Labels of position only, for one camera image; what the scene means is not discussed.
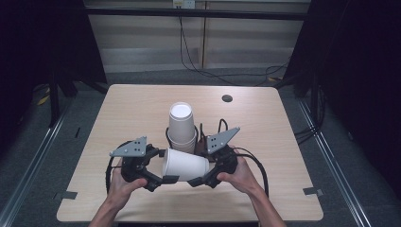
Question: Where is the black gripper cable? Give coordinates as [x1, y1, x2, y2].
[235, 146, 270, 199]
[105, 140, 134, 194]

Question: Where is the black horizontal bar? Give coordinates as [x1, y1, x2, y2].
[84, 7, 311, 22]

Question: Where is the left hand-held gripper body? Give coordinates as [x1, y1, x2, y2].
[109, 135, 166, 193]

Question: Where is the black hanging wall cable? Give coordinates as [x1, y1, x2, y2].
[178, 15, 289, 87]

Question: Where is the person's right hand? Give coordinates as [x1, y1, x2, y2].
[217, 145, 263, 197]

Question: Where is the grey tape strip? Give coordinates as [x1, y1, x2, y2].
[53, 190, 78, 201]
[302, 186, 325, 197]

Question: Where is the metal floor track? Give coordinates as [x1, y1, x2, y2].
[297, 99, 374, 227]
[0, 102, 74, 227]

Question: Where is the yellow floor object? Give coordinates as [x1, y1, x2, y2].
[36, 94, 51, 107]

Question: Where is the black metal stand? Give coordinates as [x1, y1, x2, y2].
[46, 70, 79, 129]

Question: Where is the person's left hand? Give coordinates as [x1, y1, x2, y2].
[106, 158, 148, 206]

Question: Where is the stack of white cups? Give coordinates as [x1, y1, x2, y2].
[166, 101, 199, 155]

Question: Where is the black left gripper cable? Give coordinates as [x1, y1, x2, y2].
[105, 140, 134, 194]

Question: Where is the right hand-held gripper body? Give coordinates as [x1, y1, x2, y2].
[201, 126, 241, 190]

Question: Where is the bundle of black floor cables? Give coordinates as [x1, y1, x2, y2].
[293, 84, 326, 147]

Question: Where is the white disposable paper cup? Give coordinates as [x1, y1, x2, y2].
[161, 148, 211, 183]

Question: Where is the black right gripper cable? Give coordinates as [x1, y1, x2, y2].
[235, 146, 270, 199]

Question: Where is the dark wire cup holder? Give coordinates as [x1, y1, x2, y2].
[165, 118, 230, 158]

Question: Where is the black curtain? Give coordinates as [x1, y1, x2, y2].
[0, 0, 108, 157]
[282, 0, 401, 192]

